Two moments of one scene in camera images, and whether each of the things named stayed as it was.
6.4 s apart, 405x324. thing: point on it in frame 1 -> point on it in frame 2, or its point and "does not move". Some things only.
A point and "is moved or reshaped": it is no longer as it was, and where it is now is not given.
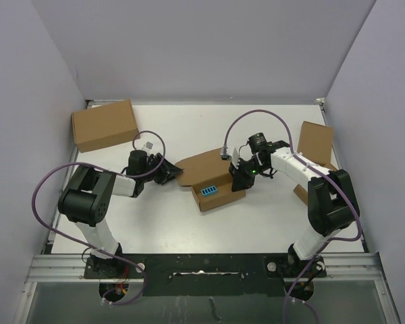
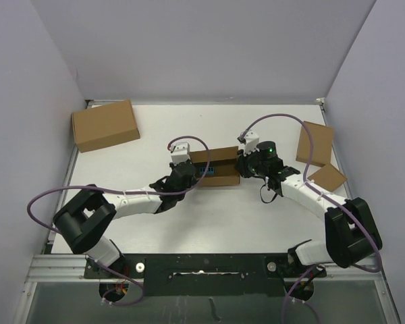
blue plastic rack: x=208 y=191 -> x=210 y=171
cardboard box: x=315 y=144 does not move
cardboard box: x=207 y=170 is moved or reshaped
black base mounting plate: x=207 y=274 does not move
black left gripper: x=167 y=170 -> x=194 y=180
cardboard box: x=104 y=126 does not move
